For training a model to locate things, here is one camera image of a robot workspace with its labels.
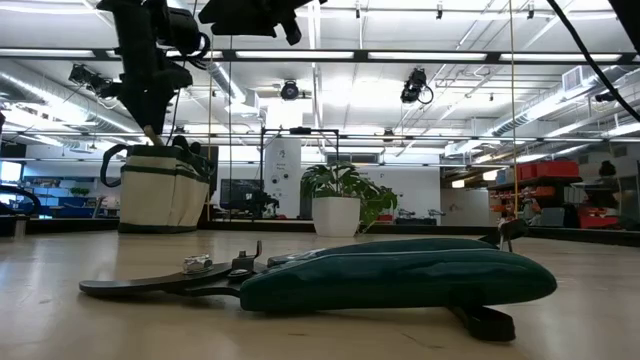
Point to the black overhead rig camera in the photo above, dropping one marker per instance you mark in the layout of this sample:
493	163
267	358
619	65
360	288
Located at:
90	80
414	85
289	91

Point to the white pillar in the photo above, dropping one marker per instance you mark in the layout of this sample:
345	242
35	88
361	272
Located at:
282	160

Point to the green plant in white pot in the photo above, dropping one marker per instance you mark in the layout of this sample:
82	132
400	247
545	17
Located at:
336	217

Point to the person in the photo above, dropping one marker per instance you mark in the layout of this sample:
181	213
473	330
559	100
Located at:
607	170

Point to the dark tool cart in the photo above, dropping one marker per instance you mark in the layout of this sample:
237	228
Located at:
415	220

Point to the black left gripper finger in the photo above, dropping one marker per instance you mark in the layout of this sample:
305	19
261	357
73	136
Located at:
145	112

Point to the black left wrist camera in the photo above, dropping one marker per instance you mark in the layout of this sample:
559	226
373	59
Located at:
182	30

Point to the parts rack with small bins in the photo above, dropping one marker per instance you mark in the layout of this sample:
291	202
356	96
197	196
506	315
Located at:
525	205

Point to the beige gardening bag green trim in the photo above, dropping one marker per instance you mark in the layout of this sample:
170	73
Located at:
160	200

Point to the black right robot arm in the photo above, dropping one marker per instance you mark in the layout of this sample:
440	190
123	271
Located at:
627	20

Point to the red storage crates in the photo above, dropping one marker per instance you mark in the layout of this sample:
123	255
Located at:
547	169

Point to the small green potted plant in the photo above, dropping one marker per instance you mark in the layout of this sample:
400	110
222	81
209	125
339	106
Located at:
80	191

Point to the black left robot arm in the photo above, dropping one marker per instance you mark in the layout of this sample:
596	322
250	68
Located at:
135	25

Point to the dark wall screen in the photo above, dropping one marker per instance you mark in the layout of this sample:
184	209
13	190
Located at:
240	190

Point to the black overhead frame beam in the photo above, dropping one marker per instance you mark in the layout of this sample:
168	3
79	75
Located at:
360	56

